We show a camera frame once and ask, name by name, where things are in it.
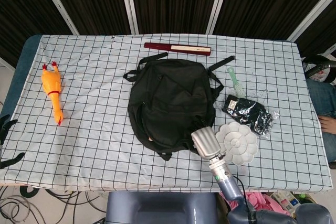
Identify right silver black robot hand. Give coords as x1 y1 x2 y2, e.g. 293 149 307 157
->
191 115 222 161

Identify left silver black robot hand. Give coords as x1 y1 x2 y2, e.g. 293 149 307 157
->
0 114 26 169

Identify black backpack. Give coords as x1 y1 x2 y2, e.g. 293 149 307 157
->
123 52 236 161

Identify black socks in plastic bag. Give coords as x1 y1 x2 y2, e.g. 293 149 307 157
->
219 94 279 140

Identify white flower paint palette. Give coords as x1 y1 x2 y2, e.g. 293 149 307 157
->
215 122 259 166

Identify blue padded table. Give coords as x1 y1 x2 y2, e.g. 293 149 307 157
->
0 34 43 143

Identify orange rubber chicken toy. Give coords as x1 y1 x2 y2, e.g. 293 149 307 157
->
40 61 65 126

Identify light green plastic comb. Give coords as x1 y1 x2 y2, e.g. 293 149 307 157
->
226 67 244 99

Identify blue-grey robot torso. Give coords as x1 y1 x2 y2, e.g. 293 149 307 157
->
106 191 219 224

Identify pink cloth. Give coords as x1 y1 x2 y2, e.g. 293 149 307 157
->
219 191 280 224

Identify white black checked tablecloth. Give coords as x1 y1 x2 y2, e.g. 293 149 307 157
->
0 34 332 192

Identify printed cardboard package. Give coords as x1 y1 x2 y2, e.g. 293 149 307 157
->
270 191 308 214

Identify dark red folding fan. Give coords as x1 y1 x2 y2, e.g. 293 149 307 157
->
143 42 212 57

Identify seated person in jeans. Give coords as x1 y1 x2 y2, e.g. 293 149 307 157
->
306 78 336 161

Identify black floor cables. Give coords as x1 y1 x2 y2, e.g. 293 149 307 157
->
0 186 108 224

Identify white partition frame post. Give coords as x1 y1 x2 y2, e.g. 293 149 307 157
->
206 0 232 35
118 0 139 35
35 0 79 36
287 0 336 49

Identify black curved chair frame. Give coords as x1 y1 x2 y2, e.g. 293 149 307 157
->
301 53 336 78

